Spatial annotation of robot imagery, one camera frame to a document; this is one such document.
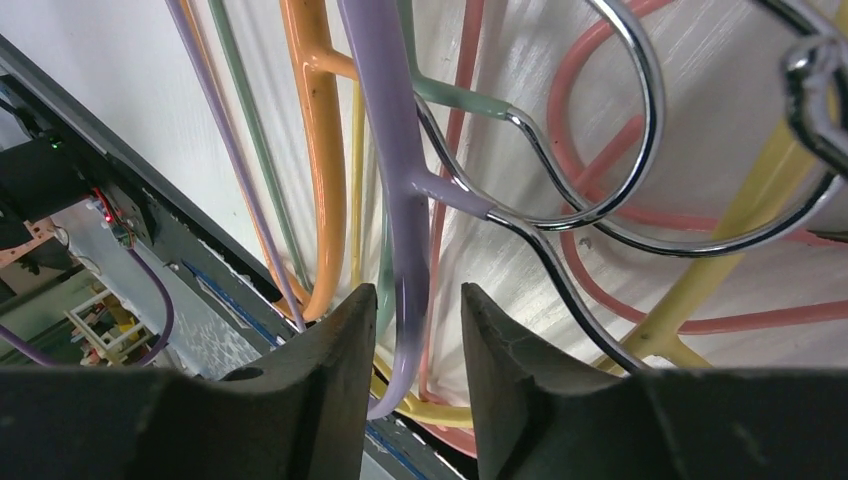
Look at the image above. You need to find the yellow hanger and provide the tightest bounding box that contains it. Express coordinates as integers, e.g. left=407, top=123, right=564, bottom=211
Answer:
left=349, top=0, right=848, bottom=429

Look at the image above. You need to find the pink wire hanger lower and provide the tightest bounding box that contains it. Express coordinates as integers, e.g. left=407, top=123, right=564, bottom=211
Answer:
left=548, top=114, right=847, bottom=339

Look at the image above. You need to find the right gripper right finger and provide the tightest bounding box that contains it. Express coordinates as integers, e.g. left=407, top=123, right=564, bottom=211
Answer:
left=461, top=283, right=847, bottom=479

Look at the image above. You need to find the purple hanger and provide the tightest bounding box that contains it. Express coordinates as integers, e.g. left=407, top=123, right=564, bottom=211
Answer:
left=164, top=0, right=647, bottom=421

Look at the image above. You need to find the green hanger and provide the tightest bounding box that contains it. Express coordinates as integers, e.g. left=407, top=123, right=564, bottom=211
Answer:
left=208, top=0, right=667, bottom=336

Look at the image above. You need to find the pink wire hanger upper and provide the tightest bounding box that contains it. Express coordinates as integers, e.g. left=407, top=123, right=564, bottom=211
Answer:
left=547, top=0, right=848, bottom=248

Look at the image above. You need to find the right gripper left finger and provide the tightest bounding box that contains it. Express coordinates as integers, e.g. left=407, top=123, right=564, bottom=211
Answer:
left=1, top=284, right=377, bottom=479

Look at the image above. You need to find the orange hanger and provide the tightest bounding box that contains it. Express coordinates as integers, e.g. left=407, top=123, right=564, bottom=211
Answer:
left=167, top=1, right=357, bottom=330

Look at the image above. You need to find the pink wire hanger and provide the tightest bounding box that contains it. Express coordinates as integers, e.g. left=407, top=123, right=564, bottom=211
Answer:
left=548, top=114, right=847, bottom=339
left=547, top=0, right=848, bottom=248

